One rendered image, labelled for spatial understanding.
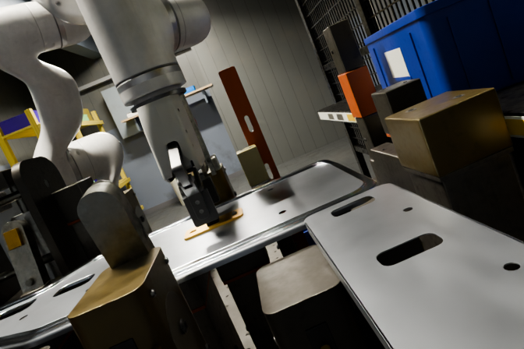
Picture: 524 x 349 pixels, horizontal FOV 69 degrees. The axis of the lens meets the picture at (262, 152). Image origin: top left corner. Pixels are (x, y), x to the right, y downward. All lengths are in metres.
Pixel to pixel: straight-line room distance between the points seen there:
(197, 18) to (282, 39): 5.83
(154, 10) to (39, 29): 0.44
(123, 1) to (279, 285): 0.36
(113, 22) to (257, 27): 5.88
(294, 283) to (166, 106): 0.25
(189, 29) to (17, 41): 0.46
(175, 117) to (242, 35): 5.87
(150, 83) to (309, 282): 0.29
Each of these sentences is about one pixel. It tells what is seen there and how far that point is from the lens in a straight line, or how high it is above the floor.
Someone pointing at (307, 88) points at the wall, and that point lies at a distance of 6.33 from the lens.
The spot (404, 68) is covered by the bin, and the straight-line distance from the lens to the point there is 0.64.
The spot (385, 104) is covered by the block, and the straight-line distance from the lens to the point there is 0.53.
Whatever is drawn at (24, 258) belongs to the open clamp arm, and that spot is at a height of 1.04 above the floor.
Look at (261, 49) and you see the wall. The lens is 6.30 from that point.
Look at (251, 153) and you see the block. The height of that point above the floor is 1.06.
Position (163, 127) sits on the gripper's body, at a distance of 0.47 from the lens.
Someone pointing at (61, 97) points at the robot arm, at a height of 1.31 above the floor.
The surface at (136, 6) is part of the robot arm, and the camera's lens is 0.50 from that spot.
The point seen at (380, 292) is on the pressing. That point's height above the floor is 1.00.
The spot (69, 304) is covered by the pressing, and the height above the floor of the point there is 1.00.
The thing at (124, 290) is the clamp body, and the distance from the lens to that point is 0.31.
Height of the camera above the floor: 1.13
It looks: 8 degrees down
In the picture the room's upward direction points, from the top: 23 degrees counter-clockwise
